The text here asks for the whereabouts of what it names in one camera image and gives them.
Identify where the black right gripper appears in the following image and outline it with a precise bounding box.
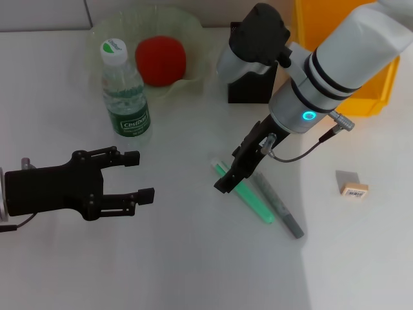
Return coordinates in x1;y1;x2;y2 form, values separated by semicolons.
214;116;288;194

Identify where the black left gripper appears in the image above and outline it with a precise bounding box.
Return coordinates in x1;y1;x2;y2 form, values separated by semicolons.
3;146;156;222

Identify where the green pen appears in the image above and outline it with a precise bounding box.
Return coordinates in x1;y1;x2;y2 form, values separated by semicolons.
211;157;276;225

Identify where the grey marker pen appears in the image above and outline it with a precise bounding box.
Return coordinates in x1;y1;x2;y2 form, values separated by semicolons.
251;172;305;239

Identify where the clear green-label water bottle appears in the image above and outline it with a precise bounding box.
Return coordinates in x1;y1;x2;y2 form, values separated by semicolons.
99;37;153;143

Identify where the tan eraser with barcode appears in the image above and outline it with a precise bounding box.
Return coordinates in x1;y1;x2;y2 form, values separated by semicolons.
339;182;370;200

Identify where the black mesh pen holder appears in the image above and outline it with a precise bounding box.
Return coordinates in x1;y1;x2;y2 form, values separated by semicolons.
227;21;279;105

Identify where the green glass fruit plate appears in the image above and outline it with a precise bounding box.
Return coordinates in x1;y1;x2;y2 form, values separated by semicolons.
85;6;207;98

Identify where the yellow plastic bin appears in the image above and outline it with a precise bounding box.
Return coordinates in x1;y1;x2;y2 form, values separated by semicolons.
291;0;401;118

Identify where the left gripper cable with plug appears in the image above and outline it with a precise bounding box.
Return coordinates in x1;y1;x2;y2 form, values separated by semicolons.
0;157;37;233

